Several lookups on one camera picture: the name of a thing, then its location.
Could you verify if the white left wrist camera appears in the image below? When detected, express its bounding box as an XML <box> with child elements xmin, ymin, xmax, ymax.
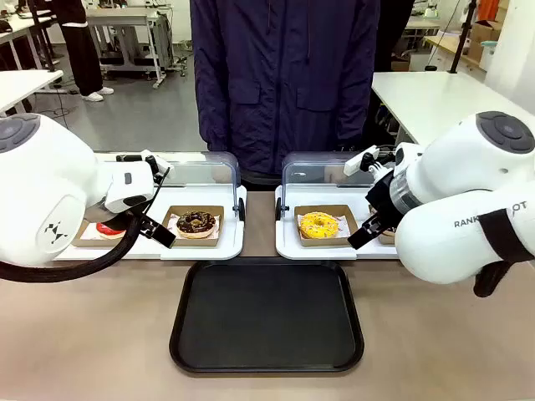
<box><xmin>115</xmin><ymin>149</ymin><xmax>175</xmax><ymax>185</ymax></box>

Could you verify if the black cable sleeve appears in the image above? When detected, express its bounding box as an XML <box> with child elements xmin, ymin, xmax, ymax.
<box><xmin>471</xmin><ymin>207</ymin><xmax>532</xmax><ymax>298</ymax></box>
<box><xmin>0</xmin><ymin>211</ymin><xmax>141</xmax><ymax>283</ymax></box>

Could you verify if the black plastic serving tray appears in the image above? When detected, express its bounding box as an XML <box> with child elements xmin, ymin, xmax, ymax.
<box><xmin>169</xmin><ymin>257</ymin><xmax>365</xmax><ymax>374</ymax></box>

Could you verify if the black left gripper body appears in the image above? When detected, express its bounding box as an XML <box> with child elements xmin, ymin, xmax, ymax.
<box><xmin>85</xmin><ymin>200</ymin><xmax>145</xmax><ymax>229</ymax></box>

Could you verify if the yellow sprinkled donut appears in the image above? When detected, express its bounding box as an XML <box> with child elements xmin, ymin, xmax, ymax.
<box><xmin>298</xmin><ymin>211</ymin><xmax>339</xmax><ymax>241</ymax></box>

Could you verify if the white display tray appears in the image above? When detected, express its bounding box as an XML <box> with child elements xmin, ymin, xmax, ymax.
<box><xmin>274</xmin><ymin>183</ymin><xmax>400</xmax><ymax>261</ymax></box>
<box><xmin>53</xmin><ymin>152</ymin><xmax>247</xmax><ymax>261</ymax></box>

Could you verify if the person in black trousers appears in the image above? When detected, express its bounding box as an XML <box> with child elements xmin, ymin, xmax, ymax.
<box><xmin>53</xmin><ymin>0</ymin><xmax>105</xmax><ymax>98</ymax></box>

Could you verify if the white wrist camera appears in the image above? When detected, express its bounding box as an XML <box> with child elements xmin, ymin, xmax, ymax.
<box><xmin>115</xmin><ymin>149</ymin><xmax>175</xmax><ymax>185</ymax></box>
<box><xmin>343</xmin><ymin>145</ymin><xmax>396</xmax><ymax>175</ymax></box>

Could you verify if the person in navy jacket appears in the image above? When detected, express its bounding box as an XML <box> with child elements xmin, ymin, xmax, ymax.
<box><xmin>188</xmin><ymin>0</ymin><xmax>382</xmax><ymax>185</ymax></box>

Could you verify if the red glazed donut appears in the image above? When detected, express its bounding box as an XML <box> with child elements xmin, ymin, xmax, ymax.
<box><xmin>95</xmin><ymin>221</ymin><xmax>127</xmax><ymax>240</ymax></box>

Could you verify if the grey desk with white legs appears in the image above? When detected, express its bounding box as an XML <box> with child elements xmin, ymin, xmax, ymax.
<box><xmin>85</xmin><ymin>3</ymin><xmax>187</xmax><ymax>89</ymax></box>

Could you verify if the white table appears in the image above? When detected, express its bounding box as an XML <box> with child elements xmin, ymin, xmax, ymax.
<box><xmin>0</xmin><ymin>69</ymin><xmax>64</xmax><ymax>118</ymax></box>
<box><xmin>370</xmin><ymin>70</ymin><xmax>502</xmax><ymax>147</ymax></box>

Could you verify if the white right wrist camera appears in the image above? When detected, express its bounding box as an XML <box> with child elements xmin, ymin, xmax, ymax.
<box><xmin>343</xmin><ymin>145</ymin><xmax>396</xmax><ymax>175</ymax></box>

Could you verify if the clear plastic display cover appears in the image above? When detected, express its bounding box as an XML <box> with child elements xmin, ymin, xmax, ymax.
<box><xmin>166</xmin><ymin>150</ymin><xmax>242</xmax><ymax>221</ymax></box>
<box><xmin>280</xmin><ymin>150</ymin><xmax>377</xmax><ymax>221</ymax></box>

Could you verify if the chocolate donut with nut crumbs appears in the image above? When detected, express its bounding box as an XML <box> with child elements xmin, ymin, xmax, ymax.
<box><xmin>176</xmin><ymin>211</ymin><xmax>218</xmax><ymax>240</ymax></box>

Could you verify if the black stand pole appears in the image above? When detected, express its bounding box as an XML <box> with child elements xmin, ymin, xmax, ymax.
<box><xmin>447</xmin><ymin>0</ymin><xmax>478</xmax><ymax>75</ymax></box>

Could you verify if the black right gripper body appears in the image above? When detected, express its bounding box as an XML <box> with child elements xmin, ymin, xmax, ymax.
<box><xmin>365</xmin><ymin>170</ymin><xmax>402</xmax><ymax>222</ymax></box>

